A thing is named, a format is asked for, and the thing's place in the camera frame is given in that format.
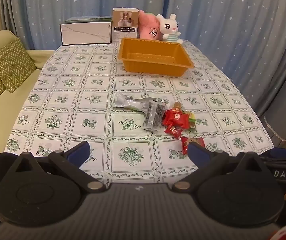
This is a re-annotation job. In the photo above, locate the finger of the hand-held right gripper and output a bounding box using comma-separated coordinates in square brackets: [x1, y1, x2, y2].
[261, 148, 286, 164]

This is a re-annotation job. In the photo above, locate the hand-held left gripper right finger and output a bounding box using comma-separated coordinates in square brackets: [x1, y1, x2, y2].
[172, 142, 268, 193]

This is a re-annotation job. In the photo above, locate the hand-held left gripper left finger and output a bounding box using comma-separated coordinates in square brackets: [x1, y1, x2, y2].
[15, 141, 107, 193]

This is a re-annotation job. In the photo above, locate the small red candy packet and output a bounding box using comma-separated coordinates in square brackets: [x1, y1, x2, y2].
[164, 124, 182, 140]

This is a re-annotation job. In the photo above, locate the large red candy packet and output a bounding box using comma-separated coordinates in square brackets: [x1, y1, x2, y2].
[162, 109, 190, 128]

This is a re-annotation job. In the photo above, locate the clear dark snack packet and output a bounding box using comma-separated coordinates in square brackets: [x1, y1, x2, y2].
[143, 101, 167, 132]

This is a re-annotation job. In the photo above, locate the orange plastic tray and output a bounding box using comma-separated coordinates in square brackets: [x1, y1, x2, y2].
[117, 37, 195, 77]

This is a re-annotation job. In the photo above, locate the red gold candy packet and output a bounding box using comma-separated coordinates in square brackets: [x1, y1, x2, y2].
[180, 136, 205, 155]

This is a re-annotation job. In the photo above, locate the floral checked tablecloth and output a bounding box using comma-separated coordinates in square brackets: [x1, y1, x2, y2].
[4, 39, 275, 188]

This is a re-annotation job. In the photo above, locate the grey curtain with lace trim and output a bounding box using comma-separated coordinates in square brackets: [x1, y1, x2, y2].
[262, 12, 286, 142]

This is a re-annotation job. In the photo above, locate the silver snack packet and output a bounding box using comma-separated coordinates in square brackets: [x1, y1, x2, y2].
[113, 92, 158, 113]

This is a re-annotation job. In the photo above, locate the pale green sofa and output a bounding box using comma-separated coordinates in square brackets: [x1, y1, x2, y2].
[0, 29, 56, 178]

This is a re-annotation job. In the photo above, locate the blue star curtain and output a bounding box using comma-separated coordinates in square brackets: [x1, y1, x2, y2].
[167, 0, 286, 117]
[0, 0, 174, 52]

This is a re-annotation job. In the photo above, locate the large white green box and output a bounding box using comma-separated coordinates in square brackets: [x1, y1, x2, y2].
[59, 16, 113, 46]

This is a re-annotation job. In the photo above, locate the white rabbit plush toy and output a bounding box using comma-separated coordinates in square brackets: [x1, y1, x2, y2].
[156, 14, 184, 44]

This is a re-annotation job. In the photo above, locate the small beige product box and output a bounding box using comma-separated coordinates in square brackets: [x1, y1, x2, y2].
[112, 7, 140, 43]

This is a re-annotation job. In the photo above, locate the pink plush toy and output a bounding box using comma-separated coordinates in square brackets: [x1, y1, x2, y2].
[138, 10, 164, 41]

